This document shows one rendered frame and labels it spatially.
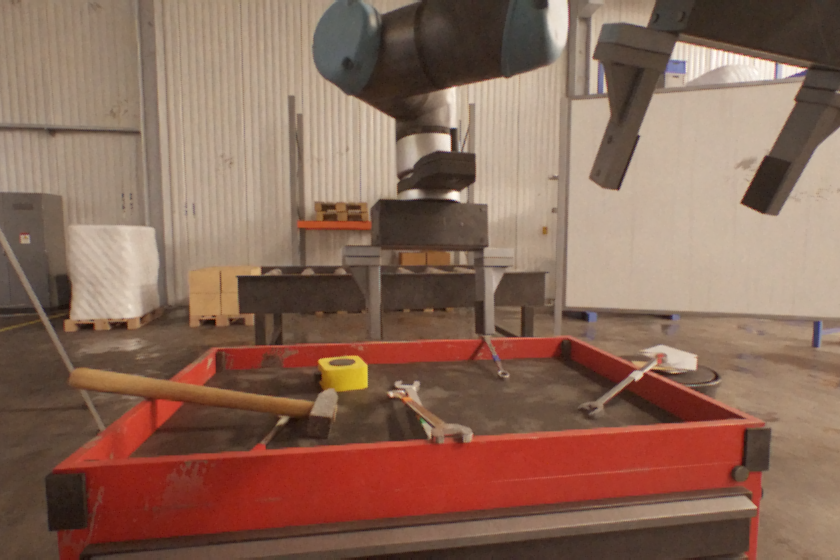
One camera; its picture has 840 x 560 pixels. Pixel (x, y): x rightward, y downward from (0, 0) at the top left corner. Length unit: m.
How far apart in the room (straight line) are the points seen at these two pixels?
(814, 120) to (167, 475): 0.59
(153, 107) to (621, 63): 8.90
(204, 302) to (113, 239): 1.34
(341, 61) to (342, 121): 8.23
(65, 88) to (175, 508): 9.55
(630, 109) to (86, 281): 6.93
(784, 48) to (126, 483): 0.61
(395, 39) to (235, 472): 0.42
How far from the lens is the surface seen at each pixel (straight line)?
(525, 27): 0.39
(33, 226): 9.26
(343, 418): 0.65
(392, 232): 0.49
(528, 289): 3.80
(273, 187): 8.57
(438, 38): 0.41
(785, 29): 0.39
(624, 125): 0.35
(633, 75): 0.36
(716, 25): 0.36
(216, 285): 6.60
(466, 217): 0.52
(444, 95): 0.53
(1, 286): 9.57
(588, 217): 2.77
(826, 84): 0.44
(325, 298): 3.45
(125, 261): 6.91
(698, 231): 2.86
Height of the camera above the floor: 1.15
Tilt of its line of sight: 5 degrees down
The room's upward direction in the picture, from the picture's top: straight up
